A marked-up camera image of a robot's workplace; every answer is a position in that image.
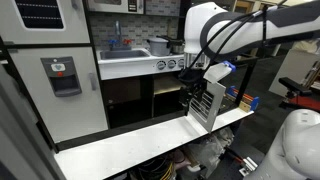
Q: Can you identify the tan brass block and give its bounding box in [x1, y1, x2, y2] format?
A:
[239, 101, 252, 113]

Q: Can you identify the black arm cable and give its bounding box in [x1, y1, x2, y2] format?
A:
[179, 3, 288, 79]

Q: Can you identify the gray toy water dispenser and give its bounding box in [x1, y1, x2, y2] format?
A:
[40, 56, 83, 98]

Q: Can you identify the gray fridge door handle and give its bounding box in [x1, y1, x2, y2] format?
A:
[88, 72, 98, 92]

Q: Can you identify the steel cooking pot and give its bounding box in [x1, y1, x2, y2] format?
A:
[156, 34, 186, 55]

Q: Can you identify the gray toy sink basin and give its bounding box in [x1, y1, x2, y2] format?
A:
[99, 49, 151, 61]

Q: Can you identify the white freezer door dark window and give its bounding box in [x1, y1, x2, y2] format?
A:
[0, 0, 92, 45]

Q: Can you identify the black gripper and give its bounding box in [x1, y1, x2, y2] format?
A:
[178, 66, 209, 113]

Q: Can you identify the small metal bracket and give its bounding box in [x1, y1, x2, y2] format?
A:
[239, 156, 258, 177]

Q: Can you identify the yellow cable bundle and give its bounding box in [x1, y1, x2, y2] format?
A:
[133, 154, 178, 180]

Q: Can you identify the clear plastic bag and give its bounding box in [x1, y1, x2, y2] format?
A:
[186, 126, 235, 169]

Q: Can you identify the black red chair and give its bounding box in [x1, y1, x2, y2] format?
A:
[278, 77, 320, 111]

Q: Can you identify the silver toy faucet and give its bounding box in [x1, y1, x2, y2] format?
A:
[108, 20, 134, 52]

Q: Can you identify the gray blurred panel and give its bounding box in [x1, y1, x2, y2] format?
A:
[0, 63, 66, 180]

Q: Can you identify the white toy microwave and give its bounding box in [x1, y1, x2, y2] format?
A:
[85, 0, 145, 15]

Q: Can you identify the white wrist camera blue mount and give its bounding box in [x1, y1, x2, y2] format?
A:
[203, 60, 237, 84]

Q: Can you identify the white black toy kitchen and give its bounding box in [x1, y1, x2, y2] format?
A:
[0, 0, 259, 153]

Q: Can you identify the gray pot with lid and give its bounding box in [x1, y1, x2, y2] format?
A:
[146, 37, 172, 57]

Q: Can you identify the blue rack with orange rods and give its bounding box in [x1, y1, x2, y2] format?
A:
[225, 85, 260, 113]

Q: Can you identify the white board panel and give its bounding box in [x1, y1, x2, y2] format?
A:
[268, 49, 320, 98]

